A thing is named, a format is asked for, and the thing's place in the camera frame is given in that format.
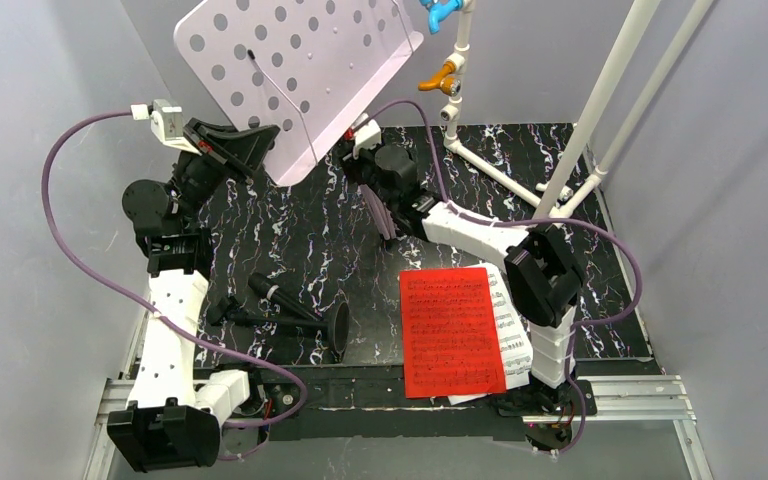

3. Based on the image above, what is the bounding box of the lilac folding tripod stand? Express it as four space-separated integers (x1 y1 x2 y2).
359 185 397 241

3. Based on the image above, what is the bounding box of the lilac perforated music desk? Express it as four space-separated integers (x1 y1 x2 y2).
174 0 424 187

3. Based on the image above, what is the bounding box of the red sheet music page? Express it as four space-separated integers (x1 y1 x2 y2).
399 267 507 399

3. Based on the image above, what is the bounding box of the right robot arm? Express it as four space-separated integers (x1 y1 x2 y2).
337 145 584 410

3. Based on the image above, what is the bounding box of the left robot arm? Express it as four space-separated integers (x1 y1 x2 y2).
107 119 280 473

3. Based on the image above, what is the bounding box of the black microphone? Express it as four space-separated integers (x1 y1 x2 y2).
248 272 323 321

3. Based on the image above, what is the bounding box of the black microphone desk stand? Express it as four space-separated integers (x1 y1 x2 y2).
206 296 350 363

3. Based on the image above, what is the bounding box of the blue tap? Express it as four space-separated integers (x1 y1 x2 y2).
419 0 466 34

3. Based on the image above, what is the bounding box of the white sheet music page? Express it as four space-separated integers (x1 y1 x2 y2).
442 262 534 390

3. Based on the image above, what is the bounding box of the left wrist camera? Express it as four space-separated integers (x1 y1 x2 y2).
130 99 185 146

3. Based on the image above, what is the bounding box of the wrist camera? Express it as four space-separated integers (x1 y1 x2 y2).
130 99 185 146
344 113 382 158

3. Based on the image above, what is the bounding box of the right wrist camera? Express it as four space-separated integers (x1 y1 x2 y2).
344 113 382 158

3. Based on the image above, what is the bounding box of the white pvc pipe frame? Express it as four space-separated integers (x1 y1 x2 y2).
440 0 714 219

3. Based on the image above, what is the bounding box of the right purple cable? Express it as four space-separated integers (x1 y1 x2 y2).
370 99 644 455

